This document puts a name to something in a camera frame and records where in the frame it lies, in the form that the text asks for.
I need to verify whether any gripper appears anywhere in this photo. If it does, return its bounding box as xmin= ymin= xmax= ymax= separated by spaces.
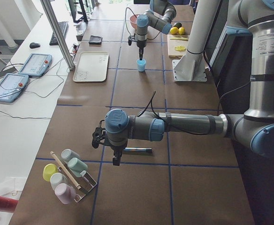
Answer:
xmin=137 ymin=40 xmax=146 ymax=60
xmin=111 ymin=142 xmax=123 ymax=166

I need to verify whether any light blue cup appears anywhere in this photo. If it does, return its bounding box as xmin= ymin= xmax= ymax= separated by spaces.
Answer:
xmin=137 ymin=59 xmax=146 ymax=72

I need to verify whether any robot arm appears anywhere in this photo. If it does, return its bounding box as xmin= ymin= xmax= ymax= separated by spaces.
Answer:
xmin=92 ymin=0 xmax=274 ymax=165
xmin=135 ymin=0 xmax=176 ymax=60

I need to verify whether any mint green cup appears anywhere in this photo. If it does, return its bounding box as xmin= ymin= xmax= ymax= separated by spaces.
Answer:
xmin=67 ymin=157 xmax=88 ymax=177

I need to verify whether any grey-green cup top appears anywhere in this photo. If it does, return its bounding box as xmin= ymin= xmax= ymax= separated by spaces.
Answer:
xmin=61 ymin=149 xmax=81 ymax=163

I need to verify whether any pink cup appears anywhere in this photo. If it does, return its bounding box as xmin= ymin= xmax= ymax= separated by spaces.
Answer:
xmin=54 ymin=183 xmax=76 ymax=204

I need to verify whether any white-grey cup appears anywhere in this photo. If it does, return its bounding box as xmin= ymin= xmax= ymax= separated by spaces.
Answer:
xmin=50 ymin=172 xmax=68 ymax=191

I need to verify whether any yellow cup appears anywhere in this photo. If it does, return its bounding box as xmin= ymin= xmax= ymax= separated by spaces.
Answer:
xmin=42 ymin=164 xmax=58 ymax=182

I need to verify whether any steel muddler black tip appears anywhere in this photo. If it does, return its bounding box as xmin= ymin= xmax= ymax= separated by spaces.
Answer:
xmin=122 ymin=147 xmax=152 ymax=155

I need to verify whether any pink bowl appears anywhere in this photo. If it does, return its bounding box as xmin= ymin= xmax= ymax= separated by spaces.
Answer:
xmin=129 ymin=14 xmax=139 ymax=30

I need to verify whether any wooden cutting board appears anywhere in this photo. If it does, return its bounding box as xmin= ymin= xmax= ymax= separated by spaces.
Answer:
xmin=167 ymin=35 xmax=190 ymax=57

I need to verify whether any yellow lemon near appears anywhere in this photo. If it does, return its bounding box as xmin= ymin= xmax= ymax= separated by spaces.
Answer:
xmin=169 ymin=27 xmax=179 ymax=35

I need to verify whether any yellow lemon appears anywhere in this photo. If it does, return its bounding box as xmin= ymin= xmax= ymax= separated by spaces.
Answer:
xmin=169 ymin=27 xmax=179 ymax=35
xmin=178 ymin=27 xmax=185 ymax=35

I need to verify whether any green lime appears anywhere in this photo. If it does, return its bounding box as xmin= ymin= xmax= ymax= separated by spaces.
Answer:
xmin=173 ymin=22 xmax=182 ymax=29

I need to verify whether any yellow lemon far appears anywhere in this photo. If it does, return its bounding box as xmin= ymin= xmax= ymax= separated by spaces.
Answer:
xmin=178 ymin=27 xmax=185 ymax=35

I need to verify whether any grey folded cloth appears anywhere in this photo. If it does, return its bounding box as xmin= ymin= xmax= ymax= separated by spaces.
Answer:
xmin=89 ymin=35 xmax=103 ymax=45

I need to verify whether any cream bear tray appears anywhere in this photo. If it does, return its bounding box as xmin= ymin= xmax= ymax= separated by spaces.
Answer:
xmin=73 ymin=52 xmax=109 ymax=83

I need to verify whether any orange electronics board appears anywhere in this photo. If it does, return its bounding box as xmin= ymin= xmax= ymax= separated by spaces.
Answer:
xmin=72 ymin=44 xmax=79 ymax=54

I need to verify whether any black monitor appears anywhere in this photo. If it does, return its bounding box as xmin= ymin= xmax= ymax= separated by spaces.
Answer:
xmin=68 ymin=0 xmax=88 ymax=23

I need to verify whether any black keyboard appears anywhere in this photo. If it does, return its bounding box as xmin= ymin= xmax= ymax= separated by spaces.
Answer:
xmin=49 ymin=21 xmax=69 ymax=46

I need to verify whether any blue teach pendant far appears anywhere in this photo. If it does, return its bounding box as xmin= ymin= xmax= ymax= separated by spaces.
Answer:
xmin=18 ymin=53 xmax=52 ymax=77

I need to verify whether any blue teach pendant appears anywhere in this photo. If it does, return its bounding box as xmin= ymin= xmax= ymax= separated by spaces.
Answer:
xmin=18 ymin=53 xmax=52 ymax=77
xmin=0 ymin=73 xmax=29 ymax=103

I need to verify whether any black computer mouse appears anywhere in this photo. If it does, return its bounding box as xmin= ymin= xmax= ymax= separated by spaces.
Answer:
xmin=29 ymin=42 xmax=40 ymax=49

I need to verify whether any blue teach pendant near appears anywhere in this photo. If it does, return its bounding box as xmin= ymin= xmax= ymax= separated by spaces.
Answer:
xmin=0 ymin=73 xmax=29 ymax=103

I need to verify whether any red cylinder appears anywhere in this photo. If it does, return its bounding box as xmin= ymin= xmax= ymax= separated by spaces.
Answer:
xmin=0 ymin=196 xmax=18 ymax=213

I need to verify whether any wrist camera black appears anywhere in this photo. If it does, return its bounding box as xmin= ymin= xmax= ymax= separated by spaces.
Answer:
xmin=91 ymin=120 xmax=107 ymax=149
xmin=128 ymin=33 xmax=138 ymax=46

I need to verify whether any white wire cup rack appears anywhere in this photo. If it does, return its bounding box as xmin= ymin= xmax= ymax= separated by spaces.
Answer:
xmin=63 ymin=166 xmax=97 ymax=203

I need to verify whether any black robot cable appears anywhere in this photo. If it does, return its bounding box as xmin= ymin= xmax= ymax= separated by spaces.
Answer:
xmin=137 ymin=91 xmax=250 ymax=135

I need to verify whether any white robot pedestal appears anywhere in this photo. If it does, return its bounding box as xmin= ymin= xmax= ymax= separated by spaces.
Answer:
xmin=173 ymin=0 xmax=220 ymax=82

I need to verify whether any aluminium frame post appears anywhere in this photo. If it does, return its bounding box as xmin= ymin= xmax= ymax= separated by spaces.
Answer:
xmin=40 ymin=0 xmax=75 ymax=71

